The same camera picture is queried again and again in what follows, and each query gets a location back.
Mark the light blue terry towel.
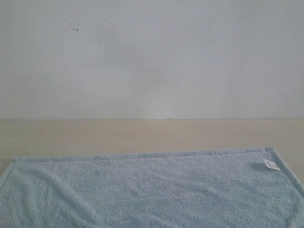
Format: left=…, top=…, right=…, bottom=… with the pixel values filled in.
left=0, top=147, right=304, bottom=228

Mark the white barcode label tag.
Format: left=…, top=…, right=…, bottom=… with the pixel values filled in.
left=263, top=159, right=281, bottom=171

